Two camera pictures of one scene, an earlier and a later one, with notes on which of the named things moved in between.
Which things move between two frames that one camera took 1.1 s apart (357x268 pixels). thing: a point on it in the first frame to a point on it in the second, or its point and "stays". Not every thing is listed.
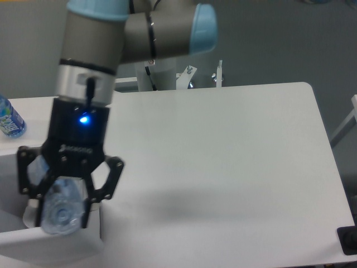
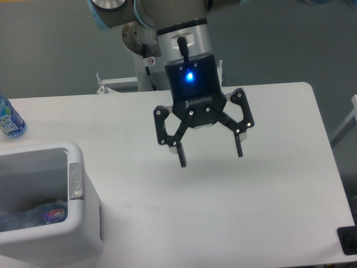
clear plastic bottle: [63, 202] to [47, 213]
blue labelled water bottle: [11, 123] stays
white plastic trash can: [23, 244] stays
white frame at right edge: [347, 125] stays
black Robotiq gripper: [74, 146] to [196, 97]
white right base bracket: [219, 74] stays
